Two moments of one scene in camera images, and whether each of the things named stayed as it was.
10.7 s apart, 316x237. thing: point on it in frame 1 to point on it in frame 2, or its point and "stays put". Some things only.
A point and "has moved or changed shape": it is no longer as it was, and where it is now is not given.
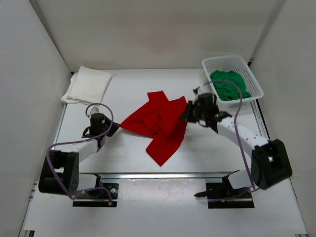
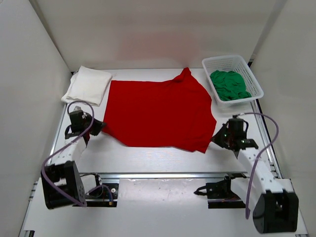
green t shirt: x=226 y=91 stays put
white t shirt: x=87 y=86 stays put
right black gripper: x=187 y=115 to x=216 y=138
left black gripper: x=114 y=128 to x=99 y=125
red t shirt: x=159 y=119 has moved or changed shape
